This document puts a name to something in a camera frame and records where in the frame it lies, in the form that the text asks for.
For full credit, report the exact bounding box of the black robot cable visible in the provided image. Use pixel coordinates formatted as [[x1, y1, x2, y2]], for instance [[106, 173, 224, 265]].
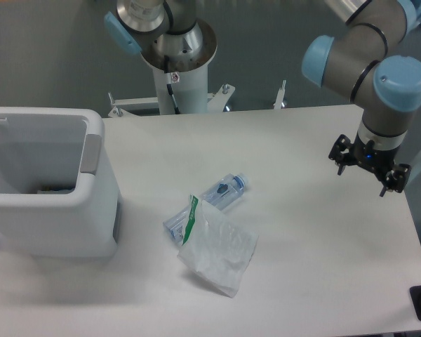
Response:
[[162, 55, 182, 115]]

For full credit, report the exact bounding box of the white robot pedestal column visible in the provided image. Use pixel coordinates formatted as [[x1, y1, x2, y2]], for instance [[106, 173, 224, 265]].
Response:
[[142, 19, 218, 95]]

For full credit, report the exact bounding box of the white plastic bag wrapper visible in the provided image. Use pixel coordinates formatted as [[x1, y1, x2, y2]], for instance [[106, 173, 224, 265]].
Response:
[[178, 194, 259, 298]]

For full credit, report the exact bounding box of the clear plastic water bottle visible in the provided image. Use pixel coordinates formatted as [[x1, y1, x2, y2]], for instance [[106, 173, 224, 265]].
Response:
[[163, 173, 249, 244]]

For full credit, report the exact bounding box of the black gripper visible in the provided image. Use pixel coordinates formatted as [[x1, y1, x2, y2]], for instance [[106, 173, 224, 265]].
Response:
[[328, 134, 412, 197]]

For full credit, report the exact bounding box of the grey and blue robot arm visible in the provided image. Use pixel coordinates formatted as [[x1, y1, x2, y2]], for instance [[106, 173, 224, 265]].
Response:
[[104, 1, 421, 192]]

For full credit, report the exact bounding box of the white pedestal base frame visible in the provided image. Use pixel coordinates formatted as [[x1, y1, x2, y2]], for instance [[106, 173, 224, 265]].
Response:
[[107, 80, 288, 119]]

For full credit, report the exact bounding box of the white trash can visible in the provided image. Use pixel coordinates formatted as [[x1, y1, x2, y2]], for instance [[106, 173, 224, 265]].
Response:
[[0, 107, 122, 258]]

